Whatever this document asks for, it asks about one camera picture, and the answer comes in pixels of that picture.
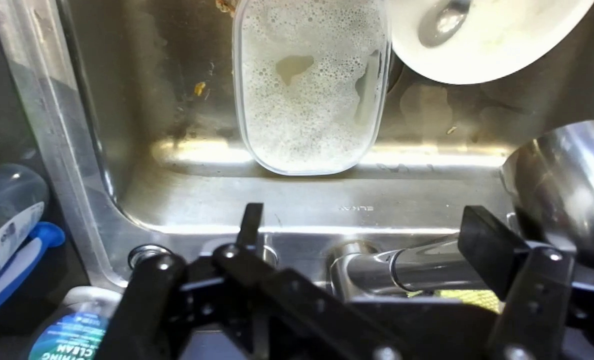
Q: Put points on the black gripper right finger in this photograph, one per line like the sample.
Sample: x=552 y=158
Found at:
x=537 y=301

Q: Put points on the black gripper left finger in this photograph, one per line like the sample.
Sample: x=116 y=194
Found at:
x=288 y=301

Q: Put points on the chrome sink faucet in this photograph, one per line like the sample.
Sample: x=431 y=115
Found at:
x=428 y=263

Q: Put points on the clear plastic container soapy water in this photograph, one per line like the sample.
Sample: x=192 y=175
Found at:
x=308 y=87

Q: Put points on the clear soap bottle teal label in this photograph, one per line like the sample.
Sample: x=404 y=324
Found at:
x=69 y=331

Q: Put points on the stainless steel sink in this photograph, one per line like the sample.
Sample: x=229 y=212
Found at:
x=176 y=101

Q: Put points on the white plate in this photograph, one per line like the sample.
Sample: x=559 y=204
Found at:
x=497 y=57

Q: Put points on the metal spoon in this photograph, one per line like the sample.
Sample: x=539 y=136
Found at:
x=443 y=22

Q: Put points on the clear bottle blue label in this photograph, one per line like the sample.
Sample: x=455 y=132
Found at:
x=8 y=200

